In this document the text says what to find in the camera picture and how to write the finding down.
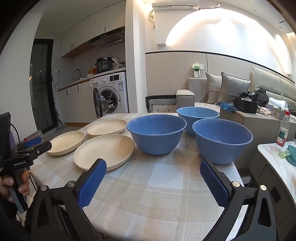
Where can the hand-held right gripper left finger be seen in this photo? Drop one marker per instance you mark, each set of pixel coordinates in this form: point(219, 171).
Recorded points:
point(92, 183)

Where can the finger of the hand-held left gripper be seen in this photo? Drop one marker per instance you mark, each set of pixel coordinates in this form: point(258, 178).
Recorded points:
point(33, 142)
point(42, 146)

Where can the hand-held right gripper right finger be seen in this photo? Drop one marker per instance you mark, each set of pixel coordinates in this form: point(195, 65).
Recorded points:
point(214, 185)

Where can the cream plate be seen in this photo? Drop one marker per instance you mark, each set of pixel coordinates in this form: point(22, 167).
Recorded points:
point(106, 127)
point(104, 150)
point(67, 142)

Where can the blue bowl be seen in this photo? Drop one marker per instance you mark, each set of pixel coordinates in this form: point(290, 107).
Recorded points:
point(196, 113)
point(222, 150)
point(157, 143)

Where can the person's left hand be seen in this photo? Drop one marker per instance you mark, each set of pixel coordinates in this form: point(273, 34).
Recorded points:
point(5, 182)

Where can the checked tablecloth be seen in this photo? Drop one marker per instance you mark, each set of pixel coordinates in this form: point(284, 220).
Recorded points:
point(161, 180)

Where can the white lower kitchen cabinets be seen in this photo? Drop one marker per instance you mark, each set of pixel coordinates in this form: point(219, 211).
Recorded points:
point(74, 104)

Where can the white kitchen cabinets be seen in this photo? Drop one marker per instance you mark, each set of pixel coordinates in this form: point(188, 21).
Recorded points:
point(92, 25)
point(74, 104)

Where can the black glass door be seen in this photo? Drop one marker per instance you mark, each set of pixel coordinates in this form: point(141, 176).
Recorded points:
point(41, 88)

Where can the grey side cabinet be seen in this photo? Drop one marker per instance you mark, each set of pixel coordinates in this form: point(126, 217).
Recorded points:
point(254, 129)

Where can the green packet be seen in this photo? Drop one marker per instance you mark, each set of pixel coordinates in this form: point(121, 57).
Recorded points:
point(284, 154)

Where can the blue plastic bag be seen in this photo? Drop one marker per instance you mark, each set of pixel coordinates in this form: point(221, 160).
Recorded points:
point(225, 106)

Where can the kitchen faucet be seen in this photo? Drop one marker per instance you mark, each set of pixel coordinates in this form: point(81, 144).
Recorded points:
point(77, 73)

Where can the teal lid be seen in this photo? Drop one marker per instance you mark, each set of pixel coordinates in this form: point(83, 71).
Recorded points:
point(291, 155)

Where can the black storage box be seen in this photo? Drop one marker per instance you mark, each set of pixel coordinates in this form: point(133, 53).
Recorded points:
point(245, 106)

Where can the plastic water bottle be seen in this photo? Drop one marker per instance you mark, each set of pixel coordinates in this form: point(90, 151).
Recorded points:
point(282, 134)

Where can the magazine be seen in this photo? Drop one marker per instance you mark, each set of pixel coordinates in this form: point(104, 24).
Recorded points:
point(263, 111)

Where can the white washing machine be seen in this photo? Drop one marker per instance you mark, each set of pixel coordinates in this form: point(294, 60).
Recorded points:
point(115, 92)

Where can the grey sofa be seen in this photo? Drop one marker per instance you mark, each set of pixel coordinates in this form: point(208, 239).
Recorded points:
point(185, 97)

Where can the grey tissue box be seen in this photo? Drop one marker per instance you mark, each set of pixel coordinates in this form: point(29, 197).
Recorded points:
point(278, 113)

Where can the grey pillow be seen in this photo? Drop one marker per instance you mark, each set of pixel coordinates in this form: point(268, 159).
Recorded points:
point(212, 88)
point(233, 89)

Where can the black jacket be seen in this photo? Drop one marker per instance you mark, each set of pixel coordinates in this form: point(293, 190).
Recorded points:
point(259, 96)

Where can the black pressure cooker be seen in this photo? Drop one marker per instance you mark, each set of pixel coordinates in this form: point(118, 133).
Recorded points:
point(105, 64)

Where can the green white tissue holder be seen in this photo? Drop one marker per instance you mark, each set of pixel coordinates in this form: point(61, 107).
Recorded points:
point(197, 70)

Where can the padded bed headboard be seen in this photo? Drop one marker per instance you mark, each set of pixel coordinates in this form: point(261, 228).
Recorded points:
point(272, 81)

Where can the range hood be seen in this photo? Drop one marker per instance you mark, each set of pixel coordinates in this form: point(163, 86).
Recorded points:
point(108, 38)

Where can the white upper kitchen cabinets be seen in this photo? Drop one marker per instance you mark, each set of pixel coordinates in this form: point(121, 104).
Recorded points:
point(92, 25)

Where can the white air conditioner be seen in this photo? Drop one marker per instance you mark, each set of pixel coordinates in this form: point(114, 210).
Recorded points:
point(175, 5)

